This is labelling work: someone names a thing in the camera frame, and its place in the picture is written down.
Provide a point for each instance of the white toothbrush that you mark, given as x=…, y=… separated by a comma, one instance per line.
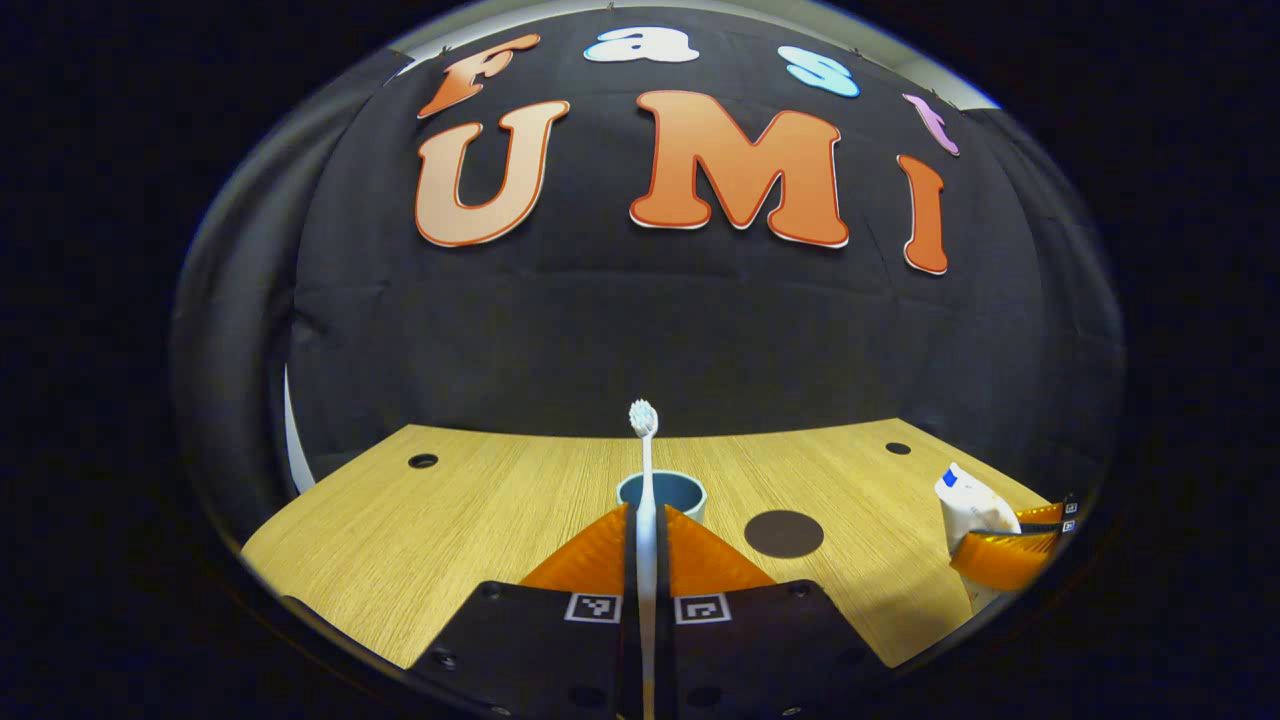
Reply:
x=646, y=560

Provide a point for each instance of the dark round coaster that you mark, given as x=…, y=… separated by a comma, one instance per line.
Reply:
x=784, y=534

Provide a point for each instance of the white toothpaste tube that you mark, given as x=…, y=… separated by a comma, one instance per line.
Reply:
x=970, y=510

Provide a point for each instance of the black backdrop cloth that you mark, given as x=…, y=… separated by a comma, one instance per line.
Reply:
x=650, y=330

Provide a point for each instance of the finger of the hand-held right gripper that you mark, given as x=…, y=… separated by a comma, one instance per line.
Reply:
x=1045, y=513
x=1005, y=560

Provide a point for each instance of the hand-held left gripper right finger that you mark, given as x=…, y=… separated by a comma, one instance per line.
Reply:
x=760, y=650

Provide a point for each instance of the black side cloth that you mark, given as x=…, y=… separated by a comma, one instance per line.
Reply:
x=1080, y=330
x=240, y=330

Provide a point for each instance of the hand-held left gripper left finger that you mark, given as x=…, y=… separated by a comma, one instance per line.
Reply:
x=540, y=650

